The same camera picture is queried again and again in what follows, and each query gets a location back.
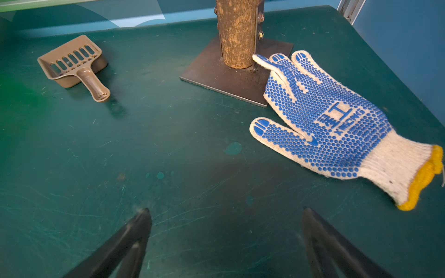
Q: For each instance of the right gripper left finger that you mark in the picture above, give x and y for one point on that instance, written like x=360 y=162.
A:
x=125 y=250

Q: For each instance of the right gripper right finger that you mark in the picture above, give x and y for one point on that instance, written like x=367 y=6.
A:
x=328 y=250

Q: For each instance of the blue white work glove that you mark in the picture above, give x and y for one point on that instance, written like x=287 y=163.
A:
x=333 y=131

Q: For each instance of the brown plastic litter scoop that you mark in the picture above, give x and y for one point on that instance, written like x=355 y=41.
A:
x=74 y=62

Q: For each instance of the pink artificial cherry blossom tree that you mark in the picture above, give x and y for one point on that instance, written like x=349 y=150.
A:
x=226 y=65

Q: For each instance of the right aluminium frame post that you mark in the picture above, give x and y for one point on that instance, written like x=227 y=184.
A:
x=350 y=9

